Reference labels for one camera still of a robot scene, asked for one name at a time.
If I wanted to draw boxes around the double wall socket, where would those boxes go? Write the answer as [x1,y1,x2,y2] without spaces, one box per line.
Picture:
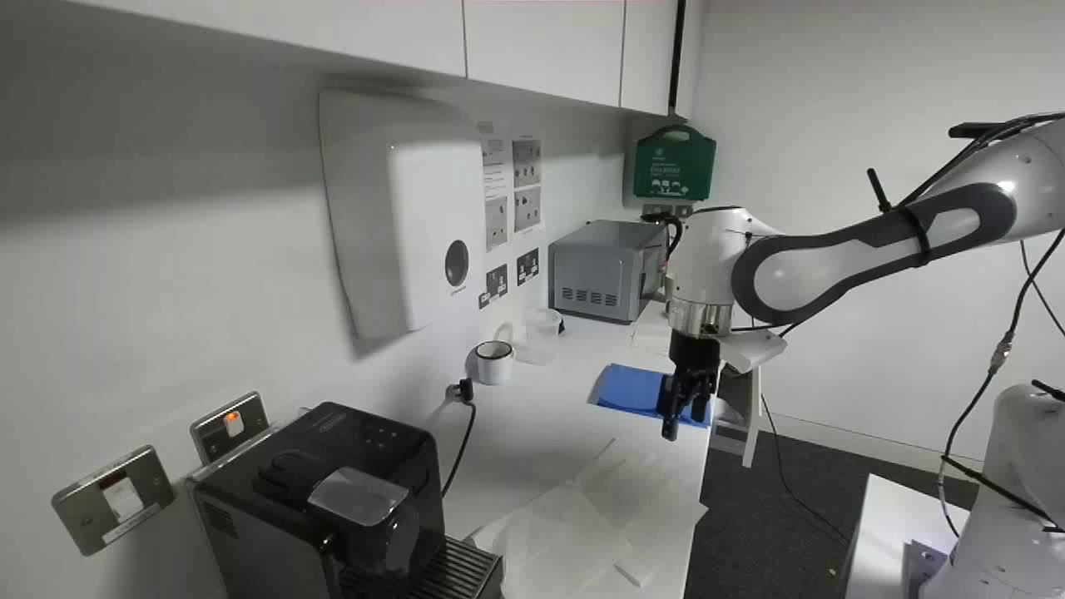
[476,260,511,310]
[511,243,547,289]

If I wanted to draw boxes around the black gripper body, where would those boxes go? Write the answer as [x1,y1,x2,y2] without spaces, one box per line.
[667,329,724,389]

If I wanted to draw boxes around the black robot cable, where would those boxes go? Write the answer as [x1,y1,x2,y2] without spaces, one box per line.
[935,231,1065,542]

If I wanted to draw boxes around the black stereo camera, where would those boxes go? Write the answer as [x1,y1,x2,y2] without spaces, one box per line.
[947,113,1043,144]

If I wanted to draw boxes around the silver microwave oven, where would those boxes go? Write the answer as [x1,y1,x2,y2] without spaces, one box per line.
[547,217,671,328]

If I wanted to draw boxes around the silver wall socket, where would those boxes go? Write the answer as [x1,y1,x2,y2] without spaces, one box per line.
[186,389,272,465]
[47,443,179,560]

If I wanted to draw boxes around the white notice with logo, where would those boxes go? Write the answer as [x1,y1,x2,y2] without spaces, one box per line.
[479,133,511,192]

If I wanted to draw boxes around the blue cloth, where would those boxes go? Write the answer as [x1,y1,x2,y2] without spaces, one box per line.
[586,363,713,428]

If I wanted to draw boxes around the black coffee machine power cable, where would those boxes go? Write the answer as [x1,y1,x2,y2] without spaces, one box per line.
[439,377,483,499]

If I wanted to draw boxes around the white upper cabinet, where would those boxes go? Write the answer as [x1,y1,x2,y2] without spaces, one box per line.
[62,0,687,120]

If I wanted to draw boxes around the white paper towel dispenser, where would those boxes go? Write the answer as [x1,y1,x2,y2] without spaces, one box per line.
[316,88,490,347]

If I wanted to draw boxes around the black vertical pipe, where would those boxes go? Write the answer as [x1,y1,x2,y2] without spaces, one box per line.
[667,0,691,118]

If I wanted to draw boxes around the white robot table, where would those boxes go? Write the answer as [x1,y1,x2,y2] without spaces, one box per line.
[842,474,985,599]

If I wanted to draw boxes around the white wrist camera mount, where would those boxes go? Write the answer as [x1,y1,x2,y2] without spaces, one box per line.
[720,329,793,377]

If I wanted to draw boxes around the small white cup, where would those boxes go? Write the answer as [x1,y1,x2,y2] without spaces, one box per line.
[468,335,516,389]

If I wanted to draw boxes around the green first aid box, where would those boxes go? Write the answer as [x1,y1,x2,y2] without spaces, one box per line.
[630,120,720,207]

